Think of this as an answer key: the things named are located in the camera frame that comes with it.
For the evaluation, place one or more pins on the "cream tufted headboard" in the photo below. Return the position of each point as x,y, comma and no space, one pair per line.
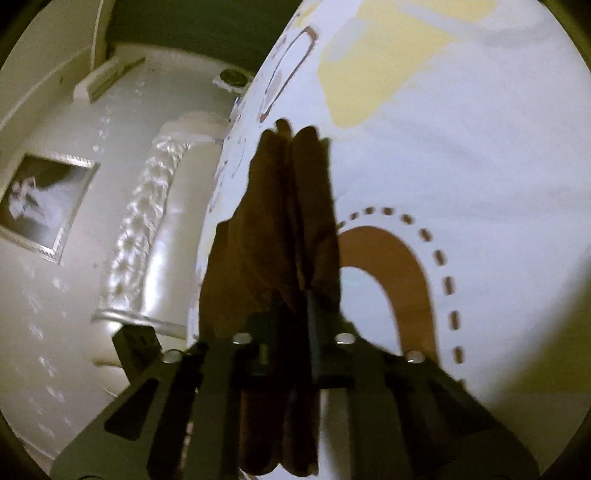
171,230

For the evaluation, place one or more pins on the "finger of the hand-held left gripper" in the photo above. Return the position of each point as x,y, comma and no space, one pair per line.
136,350

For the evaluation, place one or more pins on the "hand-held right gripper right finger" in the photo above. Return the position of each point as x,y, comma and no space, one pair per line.
316,332

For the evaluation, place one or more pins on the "white wall air conditioner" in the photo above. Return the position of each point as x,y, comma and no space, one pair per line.
108,78

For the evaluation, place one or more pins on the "framed wall photo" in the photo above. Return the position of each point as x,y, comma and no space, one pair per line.
46,203

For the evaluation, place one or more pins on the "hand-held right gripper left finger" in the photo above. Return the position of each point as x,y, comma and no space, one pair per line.
263,332

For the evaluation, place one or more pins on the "small desk fan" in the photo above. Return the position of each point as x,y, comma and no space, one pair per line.
232,78

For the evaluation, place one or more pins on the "brown plaid sweater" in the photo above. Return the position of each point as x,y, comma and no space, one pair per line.
277,221

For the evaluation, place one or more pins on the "patterned white bed sheet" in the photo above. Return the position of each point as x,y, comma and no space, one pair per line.
461,161

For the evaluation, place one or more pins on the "green curtain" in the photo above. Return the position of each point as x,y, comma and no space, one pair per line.
194,23

